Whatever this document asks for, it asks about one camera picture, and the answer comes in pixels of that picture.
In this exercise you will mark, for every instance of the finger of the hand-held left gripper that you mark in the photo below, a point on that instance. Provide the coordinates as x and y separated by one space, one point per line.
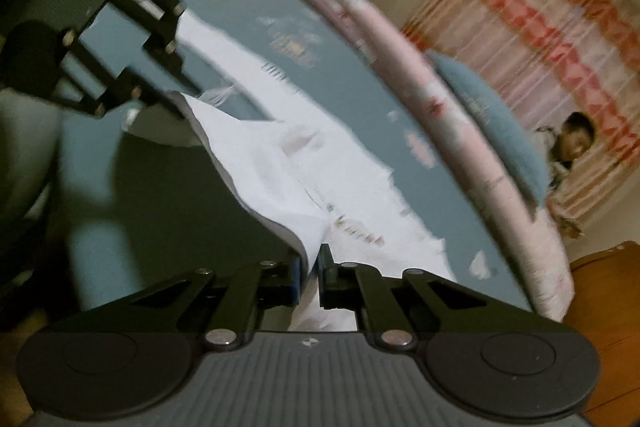
170 27
125 99

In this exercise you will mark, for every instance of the pink floral quilt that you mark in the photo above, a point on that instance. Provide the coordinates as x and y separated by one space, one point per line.
500 207

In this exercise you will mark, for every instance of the teal pillow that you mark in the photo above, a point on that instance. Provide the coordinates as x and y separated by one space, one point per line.
490 132

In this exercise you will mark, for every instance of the white printed t-shirt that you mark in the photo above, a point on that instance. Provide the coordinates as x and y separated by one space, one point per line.
300 167

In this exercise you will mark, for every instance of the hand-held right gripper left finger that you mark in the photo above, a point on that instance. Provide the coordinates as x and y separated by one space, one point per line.
298 279

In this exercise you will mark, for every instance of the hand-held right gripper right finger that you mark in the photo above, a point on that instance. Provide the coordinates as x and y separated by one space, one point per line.
325 272

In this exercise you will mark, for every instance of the pink striped curtain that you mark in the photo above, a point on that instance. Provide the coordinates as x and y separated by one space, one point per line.
550 32

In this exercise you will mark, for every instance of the wooden headboard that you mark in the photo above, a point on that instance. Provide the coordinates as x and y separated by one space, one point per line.
610 307

